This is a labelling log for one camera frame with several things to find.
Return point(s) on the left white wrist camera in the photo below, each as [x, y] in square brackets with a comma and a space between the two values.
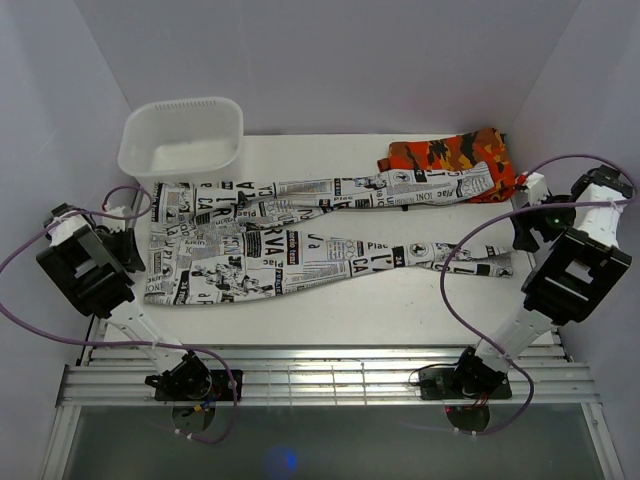
[116, 219]

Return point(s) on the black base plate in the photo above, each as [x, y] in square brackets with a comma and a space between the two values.
[220, 389]
[449, 383]

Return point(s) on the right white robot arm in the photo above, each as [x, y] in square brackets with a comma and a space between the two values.
[583, 264]

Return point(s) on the orange camouflage folded trousers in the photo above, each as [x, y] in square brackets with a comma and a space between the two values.
[458, 153]

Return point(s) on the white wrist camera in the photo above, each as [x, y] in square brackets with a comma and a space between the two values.
[534, 187]
[116, 219]

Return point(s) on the white plastic basket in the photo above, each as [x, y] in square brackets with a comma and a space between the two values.
[192, 140]

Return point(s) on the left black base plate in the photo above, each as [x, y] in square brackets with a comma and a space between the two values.
[220, 389]

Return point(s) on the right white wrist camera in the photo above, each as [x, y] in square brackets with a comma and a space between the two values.
[534, 187]

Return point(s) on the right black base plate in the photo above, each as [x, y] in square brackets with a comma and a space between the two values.
[449, 383]

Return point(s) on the newspaper print trousers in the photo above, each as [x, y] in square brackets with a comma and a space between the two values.
[230, 242]

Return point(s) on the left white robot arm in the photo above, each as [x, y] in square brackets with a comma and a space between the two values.
[91, 264]

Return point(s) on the aluminium rail frame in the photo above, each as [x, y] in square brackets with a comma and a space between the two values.
[345, 344]

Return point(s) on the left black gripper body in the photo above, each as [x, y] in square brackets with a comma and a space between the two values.
[120, 243]

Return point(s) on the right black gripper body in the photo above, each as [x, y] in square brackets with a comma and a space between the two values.
[549, 222]

